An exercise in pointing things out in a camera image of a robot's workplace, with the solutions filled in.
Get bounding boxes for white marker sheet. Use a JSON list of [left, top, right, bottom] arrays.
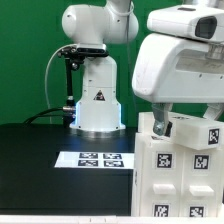
[[54, 151, 134, 169]]

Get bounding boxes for grey camera cable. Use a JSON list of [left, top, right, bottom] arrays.
[[44, 43, 78, 110]]

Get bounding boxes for white cabinet body box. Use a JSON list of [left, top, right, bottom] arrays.
[[130, 131, 224, 218]]

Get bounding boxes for black base cables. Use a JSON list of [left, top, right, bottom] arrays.
[[23, 106, 78, 125]]

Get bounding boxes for white cabinet top block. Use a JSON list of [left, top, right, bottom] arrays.
[[161, 112, 224, 150]]

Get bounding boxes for white cabinet door panel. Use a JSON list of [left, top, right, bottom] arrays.
[[180, 148, 223, 218], [140, 140, 183, 217]]

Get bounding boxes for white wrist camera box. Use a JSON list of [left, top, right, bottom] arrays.
[[147, 5, 224, 43]]

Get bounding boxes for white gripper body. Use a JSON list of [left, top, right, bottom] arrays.
[[132, 34, 224, 103]]

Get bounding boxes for black camera on stand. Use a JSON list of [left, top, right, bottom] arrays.
[[57, 44, 109, 107]]

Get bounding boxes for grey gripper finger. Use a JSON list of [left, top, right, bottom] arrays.
[[152, 103, 173, 136], [203, 103, 224, 120]]

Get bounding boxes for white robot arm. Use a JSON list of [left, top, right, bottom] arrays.
[[62, 0, 224, 136]]

